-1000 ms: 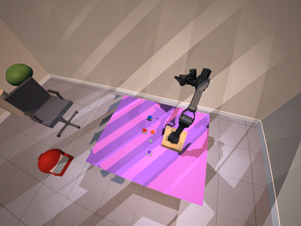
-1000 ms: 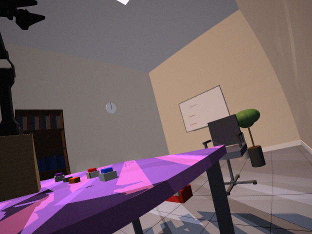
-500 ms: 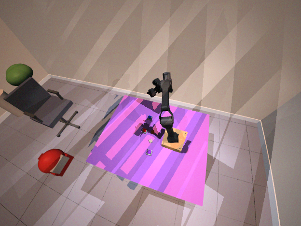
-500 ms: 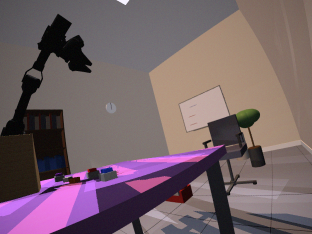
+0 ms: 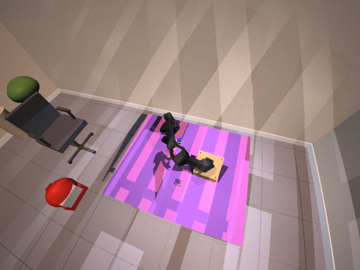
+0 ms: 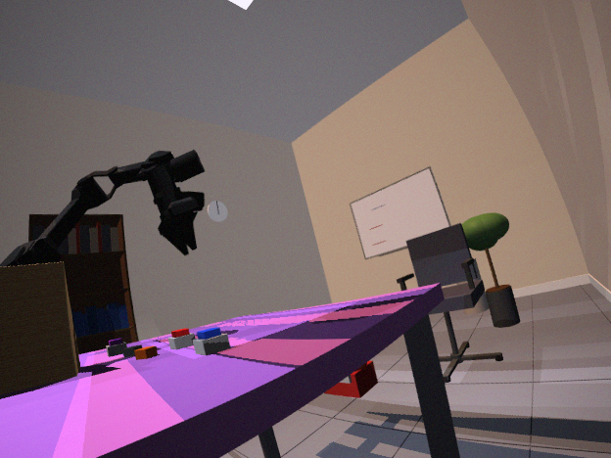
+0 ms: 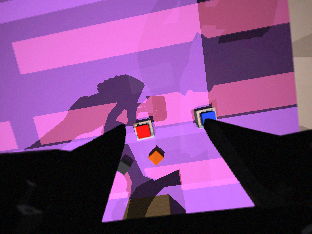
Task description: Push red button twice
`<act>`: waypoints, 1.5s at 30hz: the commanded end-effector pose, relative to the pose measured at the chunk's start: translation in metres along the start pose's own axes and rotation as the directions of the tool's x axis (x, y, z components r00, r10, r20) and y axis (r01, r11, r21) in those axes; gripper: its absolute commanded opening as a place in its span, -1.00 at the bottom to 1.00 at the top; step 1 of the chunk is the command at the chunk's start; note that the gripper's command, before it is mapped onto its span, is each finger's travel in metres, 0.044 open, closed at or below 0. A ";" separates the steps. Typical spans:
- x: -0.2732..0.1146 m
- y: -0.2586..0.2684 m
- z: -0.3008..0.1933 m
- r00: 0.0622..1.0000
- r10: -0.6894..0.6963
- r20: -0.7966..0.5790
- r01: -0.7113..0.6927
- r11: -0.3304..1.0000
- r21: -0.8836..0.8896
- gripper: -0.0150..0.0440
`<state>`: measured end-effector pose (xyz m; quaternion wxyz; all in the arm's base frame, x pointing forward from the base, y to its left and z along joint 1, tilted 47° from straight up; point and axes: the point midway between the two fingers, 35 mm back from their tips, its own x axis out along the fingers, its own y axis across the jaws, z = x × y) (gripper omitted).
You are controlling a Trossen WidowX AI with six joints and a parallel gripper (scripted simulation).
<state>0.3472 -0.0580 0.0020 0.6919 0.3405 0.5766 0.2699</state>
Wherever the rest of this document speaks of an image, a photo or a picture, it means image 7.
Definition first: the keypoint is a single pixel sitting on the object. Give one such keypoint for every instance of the red button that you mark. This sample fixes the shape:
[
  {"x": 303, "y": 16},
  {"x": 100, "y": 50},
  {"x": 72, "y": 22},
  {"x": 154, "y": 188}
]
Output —
[{"x": 144, "y": 130}]

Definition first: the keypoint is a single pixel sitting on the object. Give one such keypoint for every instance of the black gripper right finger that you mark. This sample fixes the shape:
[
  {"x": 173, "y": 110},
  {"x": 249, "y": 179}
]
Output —
[{"x": 266, "y": 165}]

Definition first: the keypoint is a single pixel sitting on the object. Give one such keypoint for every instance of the blue button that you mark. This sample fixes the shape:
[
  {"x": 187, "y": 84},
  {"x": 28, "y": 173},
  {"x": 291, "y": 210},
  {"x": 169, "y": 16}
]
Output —
[{"x": 202, "y": 114}]

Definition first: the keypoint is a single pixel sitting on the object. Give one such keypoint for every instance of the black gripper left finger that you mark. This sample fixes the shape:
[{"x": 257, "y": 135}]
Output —
[{"x": 85, "y": 175}]

